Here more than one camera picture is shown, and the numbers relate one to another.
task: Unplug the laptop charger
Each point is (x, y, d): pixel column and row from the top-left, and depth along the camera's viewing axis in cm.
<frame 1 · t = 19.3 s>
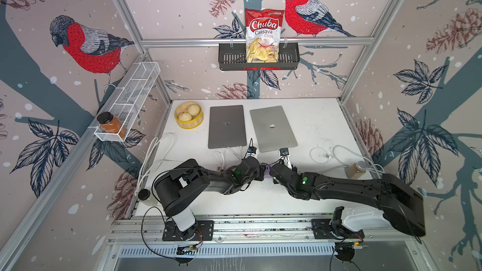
left hand: (268, 166, 88), fingers closed
right hand: (275, 166, 85), fingers open
dark grey laptop: (226, 127, 110), on the table
silver laptop: (272, 128, 108), on the table

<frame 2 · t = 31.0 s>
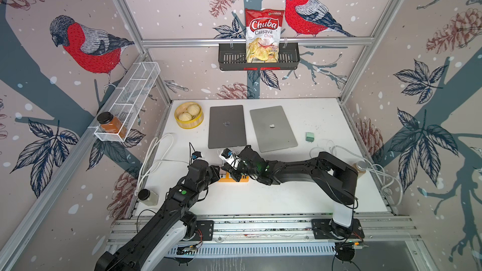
left hand: (222, 165, 84), fingers open
right hand: (223, 166, 83), fingers closed
green charger plug: (309, 137, 105), on the table
the other named things where they were.

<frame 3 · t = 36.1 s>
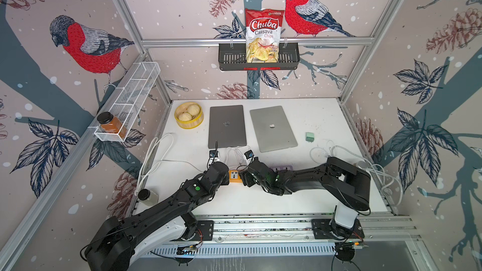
left hand: (228, 166, 84), fingers open
right hand: (243, 171, 88), fingers open
the named things where they were.

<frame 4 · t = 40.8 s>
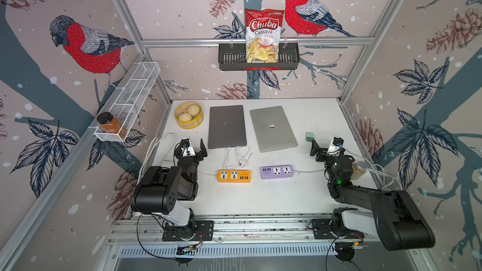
left hand: (194, 137, 88), fingers open
right hand: (323, 139, 87), fingers open
brown jar silver lid: (359, 169, 81), point 11 cm above the table
the other named things where they were.

